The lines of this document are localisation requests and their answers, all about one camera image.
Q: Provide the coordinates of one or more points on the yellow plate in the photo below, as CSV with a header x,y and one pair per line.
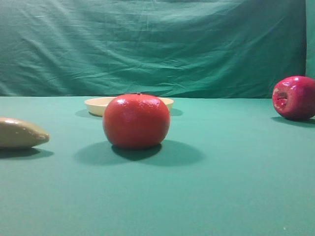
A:
x,y
97,106

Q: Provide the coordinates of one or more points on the dark red apple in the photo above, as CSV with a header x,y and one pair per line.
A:
x,y
294,98

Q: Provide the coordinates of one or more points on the green backdrop cloth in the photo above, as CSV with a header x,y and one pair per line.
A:
x,y
169,48

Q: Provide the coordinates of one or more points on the red-orange round fruit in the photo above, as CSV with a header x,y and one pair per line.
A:
x,y
136,121

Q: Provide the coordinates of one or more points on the pale yellow mango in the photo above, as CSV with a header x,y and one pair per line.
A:
x,y
20,134

